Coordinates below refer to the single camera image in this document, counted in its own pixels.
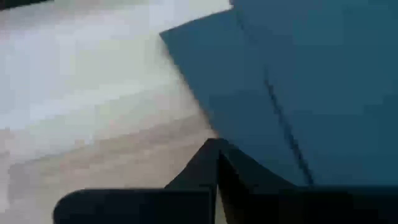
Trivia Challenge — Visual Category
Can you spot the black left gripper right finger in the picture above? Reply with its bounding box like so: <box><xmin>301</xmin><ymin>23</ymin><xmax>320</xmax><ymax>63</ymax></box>
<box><xmin>219</xmin><ymin>138</ymin><xmax>398</xmax><ymax>224</ymax></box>

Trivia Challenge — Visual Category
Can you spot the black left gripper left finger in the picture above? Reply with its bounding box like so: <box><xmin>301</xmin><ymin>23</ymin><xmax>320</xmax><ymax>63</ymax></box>
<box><xmin>52</xmin><ymin>138</ymin><xmax>220</xmax><ymax>224</ymax></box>

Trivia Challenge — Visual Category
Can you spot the green paper sheet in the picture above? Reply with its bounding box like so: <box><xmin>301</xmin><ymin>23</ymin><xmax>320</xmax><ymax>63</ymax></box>
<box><xmin>159</xmin><ymin>0</ymin><xmax>398</xmax><ymax>187</ymax></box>

